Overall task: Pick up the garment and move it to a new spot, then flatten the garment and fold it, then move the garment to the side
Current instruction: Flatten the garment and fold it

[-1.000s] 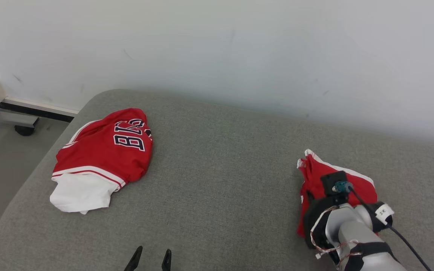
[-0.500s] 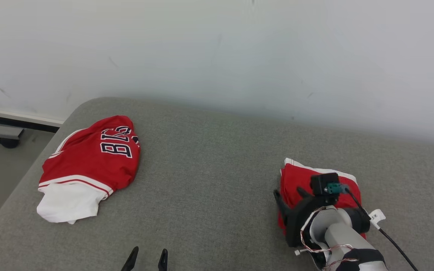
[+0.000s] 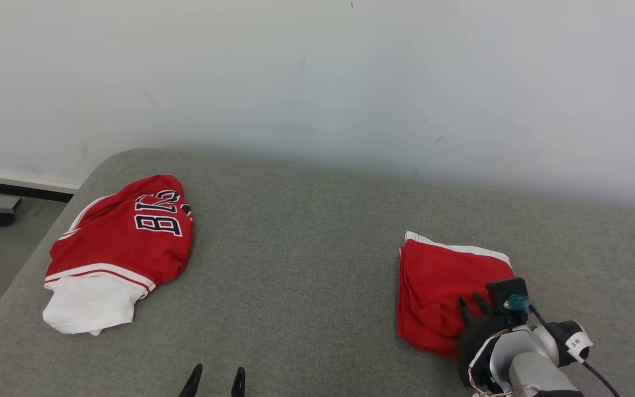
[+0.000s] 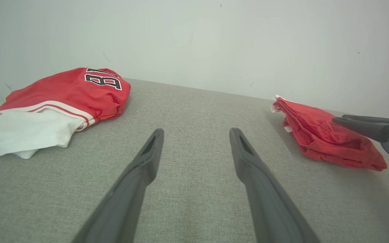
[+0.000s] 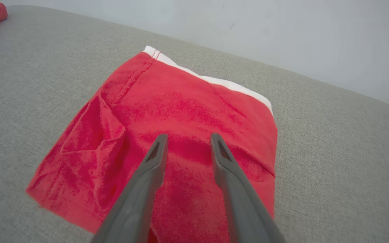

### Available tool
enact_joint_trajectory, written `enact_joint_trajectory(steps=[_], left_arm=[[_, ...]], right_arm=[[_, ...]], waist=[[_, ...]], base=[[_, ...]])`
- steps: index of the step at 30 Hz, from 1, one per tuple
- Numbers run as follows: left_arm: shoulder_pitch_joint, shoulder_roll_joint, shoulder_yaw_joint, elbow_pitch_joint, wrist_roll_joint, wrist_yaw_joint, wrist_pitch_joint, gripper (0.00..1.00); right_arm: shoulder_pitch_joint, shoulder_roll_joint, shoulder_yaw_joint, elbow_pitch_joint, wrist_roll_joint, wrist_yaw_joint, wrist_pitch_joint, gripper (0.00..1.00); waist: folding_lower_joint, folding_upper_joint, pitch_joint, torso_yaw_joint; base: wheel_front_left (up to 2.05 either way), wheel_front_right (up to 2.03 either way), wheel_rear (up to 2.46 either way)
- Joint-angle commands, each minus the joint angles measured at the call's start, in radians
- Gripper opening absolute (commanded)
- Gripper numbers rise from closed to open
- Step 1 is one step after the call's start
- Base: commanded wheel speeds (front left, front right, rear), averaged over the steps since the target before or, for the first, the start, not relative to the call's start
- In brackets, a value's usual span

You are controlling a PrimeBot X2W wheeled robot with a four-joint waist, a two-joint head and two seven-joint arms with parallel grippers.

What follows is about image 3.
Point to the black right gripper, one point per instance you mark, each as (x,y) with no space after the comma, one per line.
(474,342)

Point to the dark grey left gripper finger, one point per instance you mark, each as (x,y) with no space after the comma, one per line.
(238,386)
(192,386)

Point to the red shorts with white stripe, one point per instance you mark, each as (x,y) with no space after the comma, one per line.
(439,286)

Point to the red jersey with black letters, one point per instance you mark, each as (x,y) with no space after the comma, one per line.
(113,248)

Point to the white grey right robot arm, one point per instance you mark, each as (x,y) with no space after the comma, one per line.
(527,369)

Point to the white and black baseboard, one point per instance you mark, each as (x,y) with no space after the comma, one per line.
(20,190)

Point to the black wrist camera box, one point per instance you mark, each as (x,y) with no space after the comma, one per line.
(505,289)

